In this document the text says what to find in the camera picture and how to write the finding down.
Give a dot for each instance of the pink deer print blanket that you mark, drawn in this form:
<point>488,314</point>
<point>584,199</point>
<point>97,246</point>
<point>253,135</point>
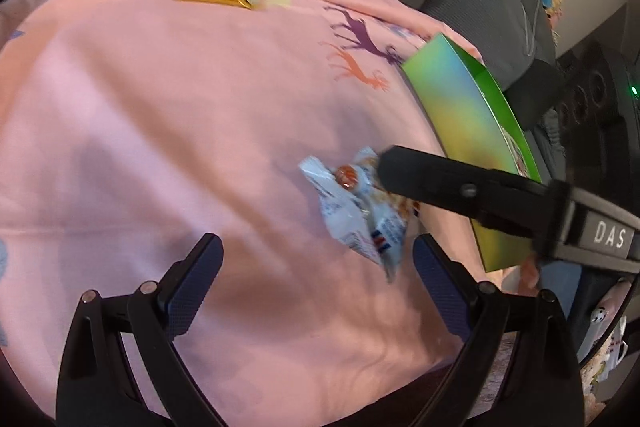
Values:
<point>144,124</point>

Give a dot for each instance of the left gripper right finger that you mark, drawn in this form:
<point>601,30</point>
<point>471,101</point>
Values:
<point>541,386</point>

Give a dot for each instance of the mauve spotted quilt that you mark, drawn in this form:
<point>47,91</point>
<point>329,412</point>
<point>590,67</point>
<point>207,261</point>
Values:
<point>26,26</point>

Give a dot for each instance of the green cardboard box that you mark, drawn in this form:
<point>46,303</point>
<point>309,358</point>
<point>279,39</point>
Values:
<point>467,110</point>

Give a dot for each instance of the small white blue packet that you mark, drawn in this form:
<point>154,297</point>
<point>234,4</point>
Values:
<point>358,212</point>

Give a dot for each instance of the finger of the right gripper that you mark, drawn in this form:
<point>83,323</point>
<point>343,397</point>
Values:
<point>499,200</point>

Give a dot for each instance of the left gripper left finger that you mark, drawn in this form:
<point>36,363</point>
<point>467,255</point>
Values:
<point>96,386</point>

